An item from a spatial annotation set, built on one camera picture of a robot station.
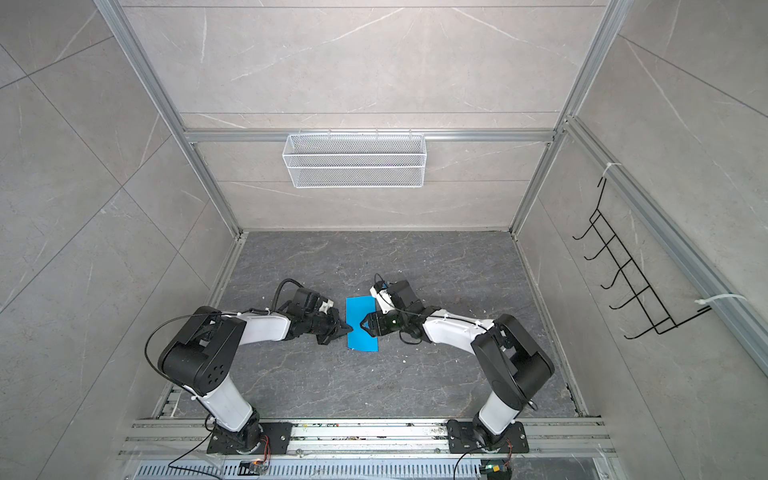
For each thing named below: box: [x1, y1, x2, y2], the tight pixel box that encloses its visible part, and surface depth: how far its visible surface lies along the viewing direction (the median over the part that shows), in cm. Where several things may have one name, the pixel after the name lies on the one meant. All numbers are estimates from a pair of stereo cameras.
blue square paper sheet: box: [345, 296, 379, 352], surface depth 92 cm
